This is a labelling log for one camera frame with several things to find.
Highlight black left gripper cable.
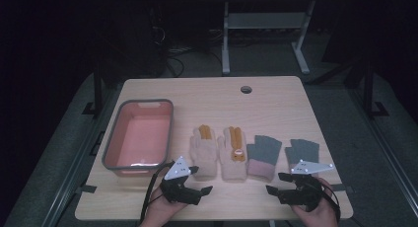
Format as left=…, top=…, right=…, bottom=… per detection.
left=139, top=160, right=175, bottom=225

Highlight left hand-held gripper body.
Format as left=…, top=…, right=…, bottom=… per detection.
left=160, top=156, right=202, bottom=205

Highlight person's right hand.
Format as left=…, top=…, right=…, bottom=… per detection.
left=290, top=177, right=339, bottom=227

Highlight tangle of floor cables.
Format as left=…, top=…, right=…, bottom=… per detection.
left=164, top=26, right=225, bottom=77

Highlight pink plastic basket grey rim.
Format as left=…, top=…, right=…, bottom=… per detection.
left=102, top=98, right=174, bottom=178

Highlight beige glove orange fingers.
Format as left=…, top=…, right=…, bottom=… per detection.
left=189, top=123, right=219, bottom=182

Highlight grey aluminium rail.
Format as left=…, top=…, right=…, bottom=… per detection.
left=348, top=88, right=418, bottom=218
left=40, top=88, right=114, bottom=227

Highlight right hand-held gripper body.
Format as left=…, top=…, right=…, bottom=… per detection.
left=279, top=159, right=335, bottom=212

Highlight grey glove pink cuff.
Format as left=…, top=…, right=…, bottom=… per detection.
left=284, top=138, right=320, bottom=176
left=245, top=134, right=283, bottom=182

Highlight black metal stand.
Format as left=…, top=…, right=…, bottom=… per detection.
left=82, top=63, right=106, bottom=117
left=360, top=60, right=390, bottom=119

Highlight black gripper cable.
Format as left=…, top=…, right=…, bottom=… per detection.
left=139, top=160, right=175, bottom=225
left=314, top=179, right=343, bottom=221

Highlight person's left hand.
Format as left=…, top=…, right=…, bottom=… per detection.
left=141, top=186, right=188, bottom=227

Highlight beige glove orange bear patch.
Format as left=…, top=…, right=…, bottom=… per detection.
left=217, top=125, right=248, bottom=183

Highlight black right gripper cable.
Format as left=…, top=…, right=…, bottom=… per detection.
left=314, top=179, right=343, bottom=221

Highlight white metal desk frame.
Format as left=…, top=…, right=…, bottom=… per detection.
left=221, top=0, right=316, bottom=75

